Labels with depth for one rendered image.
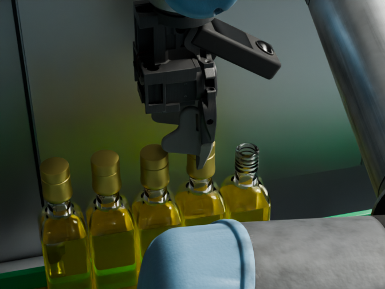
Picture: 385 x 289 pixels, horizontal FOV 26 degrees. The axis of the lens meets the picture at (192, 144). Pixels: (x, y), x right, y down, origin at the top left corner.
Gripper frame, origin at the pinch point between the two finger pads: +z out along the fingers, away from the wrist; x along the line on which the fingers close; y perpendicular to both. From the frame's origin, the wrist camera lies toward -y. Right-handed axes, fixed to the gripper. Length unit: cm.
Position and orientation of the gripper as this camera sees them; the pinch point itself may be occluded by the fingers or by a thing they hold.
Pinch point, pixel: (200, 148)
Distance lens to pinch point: 100.6
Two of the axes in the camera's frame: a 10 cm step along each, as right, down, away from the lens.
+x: 2.3, 5.9, -7.7
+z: 0.0, 7.9, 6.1
